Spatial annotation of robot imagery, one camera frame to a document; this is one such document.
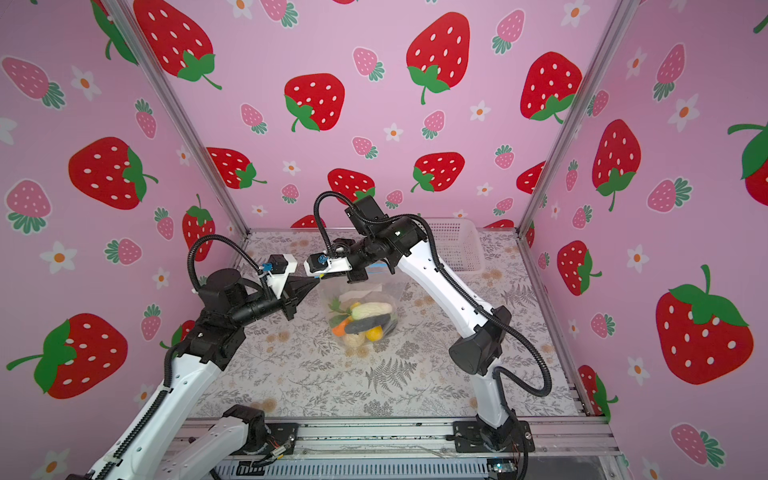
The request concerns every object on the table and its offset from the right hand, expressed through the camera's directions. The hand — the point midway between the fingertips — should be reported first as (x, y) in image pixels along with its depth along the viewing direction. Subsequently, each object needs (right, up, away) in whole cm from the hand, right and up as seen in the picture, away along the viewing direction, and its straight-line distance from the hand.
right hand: (322, 266), depth 70 cm
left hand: (-1, -3, -2) cm, 3 cm away
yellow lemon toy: (+11, -20, +16) cm, 28 cm away
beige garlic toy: (+5, -22, +16) cm, 28 cm away
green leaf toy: (+1, -15, +12) cm, 20 cm away
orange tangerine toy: (+1, -19, +14) cm, 24 cm away
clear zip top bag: (+7, -15, +16) cm, 23 cm away
